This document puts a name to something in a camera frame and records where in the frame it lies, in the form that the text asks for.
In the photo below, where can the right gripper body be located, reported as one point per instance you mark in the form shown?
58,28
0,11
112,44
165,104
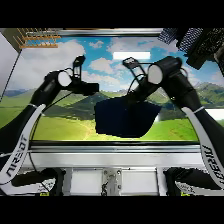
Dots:
140,91

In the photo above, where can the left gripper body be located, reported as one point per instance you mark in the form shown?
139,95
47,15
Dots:
85,88

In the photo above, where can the navy blue pants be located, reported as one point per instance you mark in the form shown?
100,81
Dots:
126,116

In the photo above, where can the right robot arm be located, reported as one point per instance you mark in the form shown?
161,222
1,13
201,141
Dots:
200,110

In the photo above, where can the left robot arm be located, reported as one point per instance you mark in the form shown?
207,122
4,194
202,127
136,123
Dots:
20,123

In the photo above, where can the brown clothes hanger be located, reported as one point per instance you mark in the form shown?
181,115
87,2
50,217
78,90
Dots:
36,45

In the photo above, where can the heap of clothes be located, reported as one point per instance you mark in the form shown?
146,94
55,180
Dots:
203,41

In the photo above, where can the dark blue checked garment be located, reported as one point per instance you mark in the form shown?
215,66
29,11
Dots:
167,34

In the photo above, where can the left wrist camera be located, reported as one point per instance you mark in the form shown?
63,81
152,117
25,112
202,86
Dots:
79,60

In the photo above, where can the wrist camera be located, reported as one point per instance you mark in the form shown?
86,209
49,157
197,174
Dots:
130,62
79,60

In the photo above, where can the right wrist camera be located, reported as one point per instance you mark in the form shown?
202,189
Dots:
130,62

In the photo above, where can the silver frame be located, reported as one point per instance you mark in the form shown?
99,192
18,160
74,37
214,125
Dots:
100,157

